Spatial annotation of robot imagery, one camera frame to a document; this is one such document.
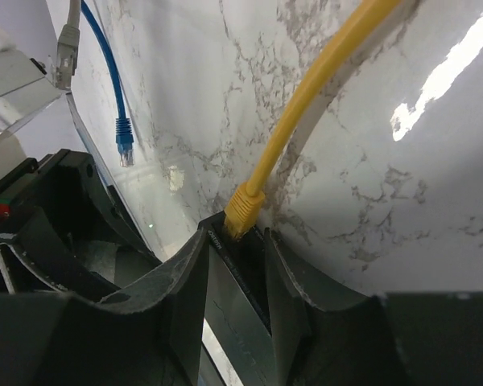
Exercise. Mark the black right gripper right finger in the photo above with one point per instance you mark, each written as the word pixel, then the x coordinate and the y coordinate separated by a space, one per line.
pixel 325 333

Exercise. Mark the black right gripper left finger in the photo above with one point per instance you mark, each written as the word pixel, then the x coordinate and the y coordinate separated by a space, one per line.
pixel 148 333

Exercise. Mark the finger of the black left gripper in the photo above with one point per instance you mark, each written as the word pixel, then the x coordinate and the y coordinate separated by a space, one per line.
pixel 56 216

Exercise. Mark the black network switch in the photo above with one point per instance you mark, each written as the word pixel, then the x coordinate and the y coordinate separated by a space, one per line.
pixel 236 305

